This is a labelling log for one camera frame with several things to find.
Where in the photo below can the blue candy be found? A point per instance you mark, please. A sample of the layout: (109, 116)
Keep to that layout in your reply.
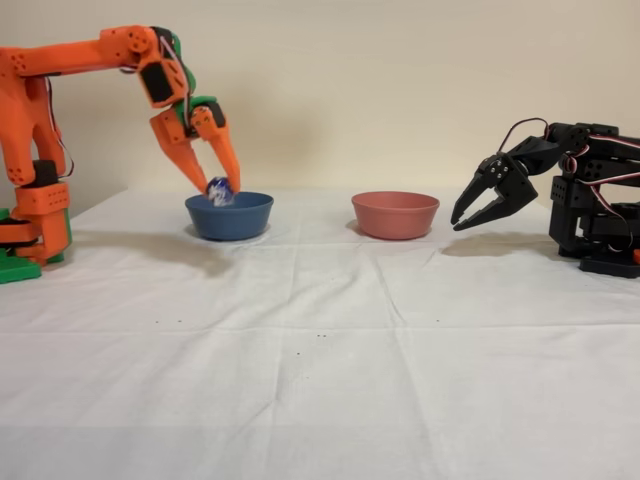
(220, 190)

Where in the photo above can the pink bowl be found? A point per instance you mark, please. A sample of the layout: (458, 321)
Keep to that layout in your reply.
(395, 220)

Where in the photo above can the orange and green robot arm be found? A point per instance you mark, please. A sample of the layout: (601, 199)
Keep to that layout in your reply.
(60, 57)

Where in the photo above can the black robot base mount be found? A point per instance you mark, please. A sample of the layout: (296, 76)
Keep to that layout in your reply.
(610, 267)

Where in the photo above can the blue bowl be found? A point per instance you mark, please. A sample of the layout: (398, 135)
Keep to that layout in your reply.
(240, 222)

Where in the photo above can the green robot base mount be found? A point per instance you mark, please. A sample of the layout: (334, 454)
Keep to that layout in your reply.
(22, 272)

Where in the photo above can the white tablecloth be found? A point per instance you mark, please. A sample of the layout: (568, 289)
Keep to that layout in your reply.
(320, 400)

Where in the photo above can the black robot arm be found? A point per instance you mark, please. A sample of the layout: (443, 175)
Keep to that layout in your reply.
(565, 192)

